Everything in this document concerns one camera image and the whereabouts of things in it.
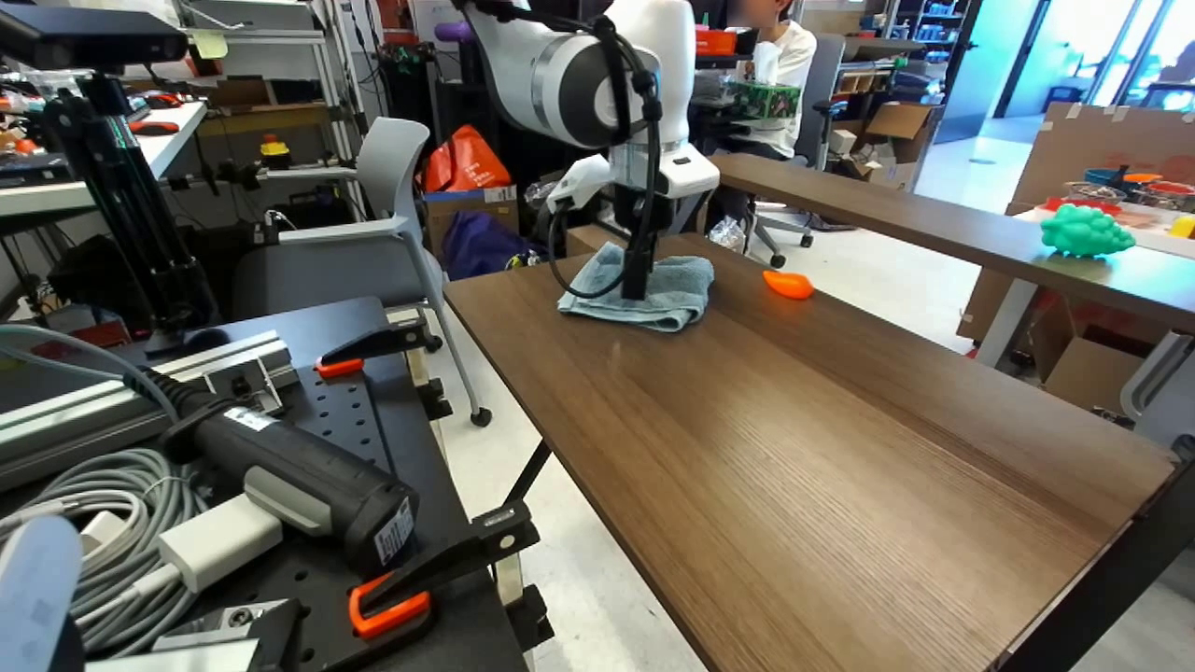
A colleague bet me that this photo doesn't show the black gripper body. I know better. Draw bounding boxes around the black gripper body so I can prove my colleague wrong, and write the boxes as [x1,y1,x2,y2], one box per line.
[621,185,668,248]

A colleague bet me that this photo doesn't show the light blue towel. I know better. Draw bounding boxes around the light blue towel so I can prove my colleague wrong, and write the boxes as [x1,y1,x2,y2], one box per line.
[552,238,720,336]

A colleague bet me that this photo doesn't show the dark blue bag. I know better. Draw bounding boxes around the dark blue bag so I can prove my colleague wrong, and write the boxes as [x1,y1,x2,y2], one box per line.
[442,210,536,282]

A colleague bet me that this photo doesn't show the orange carrot toy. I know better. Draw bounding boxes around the orange carrot toy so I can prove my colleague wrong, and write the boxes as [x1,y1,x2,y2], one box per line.
[756,264,817,307]

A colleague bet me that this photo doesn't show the brown cardboard box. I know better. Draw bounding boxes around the brown cardboard box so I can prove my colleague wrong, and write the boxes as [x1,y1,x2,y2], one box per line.
[420,185,522,258]
[856,99,936,147]
[1038,330,1152,422]

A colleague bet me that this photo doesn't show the orange bag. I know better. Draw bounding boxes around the orange bag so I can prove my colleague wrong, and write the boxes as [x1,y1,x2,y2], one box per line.
[418,124,516,197]

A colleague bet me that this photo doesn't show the person in white shirt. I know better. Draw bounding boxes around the person in white shirt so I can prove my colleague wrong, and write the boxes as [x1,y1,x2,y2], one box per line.
[724,0,822,165]

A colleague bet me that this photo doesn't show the grey office chair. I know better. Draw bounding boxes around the grey office chair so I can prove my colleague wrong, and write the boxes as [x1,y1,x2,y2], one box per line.
[743,34,851,273]

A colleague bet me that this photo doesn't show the grey plastic chair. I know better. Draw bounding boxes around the grey plastic chair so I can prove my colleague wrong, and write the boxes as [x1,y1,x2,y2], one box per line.
[226,117,498,429]

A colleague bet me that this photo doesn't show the long wooden side table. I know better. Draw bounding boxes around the long wooden side table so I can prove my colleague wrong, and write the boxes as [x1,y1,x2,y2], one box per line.
[713,152,1195,379]

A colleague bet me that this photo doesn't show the black perforated base board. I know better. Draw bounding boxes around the black perforated base board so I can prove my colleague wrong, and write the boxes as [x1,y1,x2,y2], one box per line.
[122,295,552,672]

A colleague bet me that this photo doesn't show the black handheld device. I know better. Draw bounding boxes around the black handheld device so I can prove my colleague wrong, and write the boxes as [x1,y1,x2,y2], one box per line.
[184,405,420,574]

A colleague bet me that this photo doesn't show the large cardboard sheet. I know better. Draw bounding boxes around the large cardboard sheet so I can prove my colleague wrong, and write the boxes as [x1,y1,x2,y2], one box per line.
[999,103,1195,222]

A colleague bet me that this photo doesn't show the green bumpy toy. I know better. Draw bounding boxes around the green bumpy toy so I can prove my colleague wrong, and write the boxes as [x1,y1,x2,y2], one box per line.
[1038,203,1139,263]

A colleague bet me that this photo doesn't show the white work desk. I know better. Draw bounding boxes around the white work desk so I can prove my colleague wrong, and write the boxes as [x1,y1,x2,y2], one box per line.
[0,99,207,222]

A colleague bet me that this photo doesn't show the white power adapter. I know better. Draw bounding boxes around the white power adapter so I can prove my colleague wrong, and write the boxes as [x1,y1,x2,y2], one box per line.
[155,490,287,595]

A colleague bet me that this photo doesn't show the colourful toy pile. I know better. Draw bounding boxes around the colourful toy pile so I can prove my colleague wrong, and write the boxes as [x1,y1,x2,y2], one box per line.
[1076,165,1195,243]

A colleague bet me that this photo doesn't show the aluminium extrusion bar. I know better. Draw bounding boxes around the aluminium extrusion bar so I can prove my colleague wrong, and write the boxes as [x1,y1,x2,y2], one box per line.
[0,330,301,490]

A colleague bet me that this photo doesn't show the white blurry cylinder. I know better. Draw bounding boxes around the white blurry cylinder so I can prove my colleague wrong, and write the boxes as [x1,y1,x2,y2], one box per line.
[0,517,90,672]

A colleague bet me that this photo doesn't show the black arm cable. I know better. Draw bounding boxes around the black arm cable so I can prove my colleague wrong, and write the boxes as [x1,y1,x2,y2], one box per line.
[542,12,676,304]

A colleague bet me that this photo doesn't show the black clamp orange handle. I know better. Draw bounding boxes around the black clamp orange handle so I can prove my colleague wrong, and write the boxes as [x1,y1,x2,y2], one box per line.
[343,502,544,648]
[310,319,442,386]

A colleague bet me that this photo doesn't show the black camera tripod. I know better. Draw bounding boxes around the black camera tripod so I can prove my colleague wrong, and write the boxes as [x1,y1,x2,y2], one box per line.
[42,66,221,341]

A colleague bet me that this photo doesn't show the grey cable bundle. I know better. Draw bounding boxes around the grey cable bundle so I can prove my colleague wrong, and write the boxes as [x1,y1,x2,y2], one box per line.
[0,444,203,665]

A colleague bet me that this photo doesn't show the black camera on tripod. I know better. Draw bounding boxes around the black camera on tripod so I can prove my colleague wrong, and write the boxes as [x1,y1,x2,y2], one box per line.
[0,3,190,70]

